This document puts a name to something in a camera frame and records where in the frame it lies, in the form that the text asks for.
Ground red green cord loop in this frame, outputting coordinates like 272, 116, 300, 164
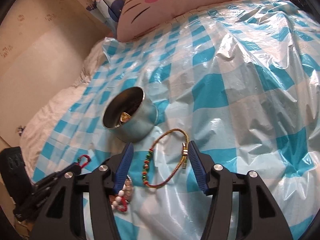
77, 154, 92, 168

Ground gold pendant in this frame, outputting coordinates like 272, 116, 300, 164
119, 112, 133, 124

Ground blue white checked plastic sheet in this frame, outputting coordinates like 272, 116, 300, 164
31, 0, 320, 240

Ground round metal tin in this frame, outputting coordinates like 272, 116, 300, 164
101, 86, 160, 143

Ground woven cord bracelet coloured beads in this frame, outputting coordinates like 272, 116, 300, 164
142, 128, 189, 188

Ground white quilt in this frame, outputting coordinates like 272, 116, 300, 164
19, 47, 108, 155

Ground white and red bead bracelet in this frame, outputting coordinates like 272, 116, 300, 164
111, 175, 133, 207

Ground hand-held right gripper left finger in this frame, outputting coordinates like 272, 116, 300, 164
29, 142, 134, 240

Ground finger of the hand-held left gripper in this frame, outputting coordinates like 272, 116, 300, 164
32, 163, 83, 190
14, 187, 54, 222

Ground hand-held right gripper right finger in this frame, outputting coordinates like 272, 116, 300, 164
187, 141, 294, 240

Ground whale print curtain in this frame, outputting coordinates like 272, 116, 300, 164
75, 0, 125, 37

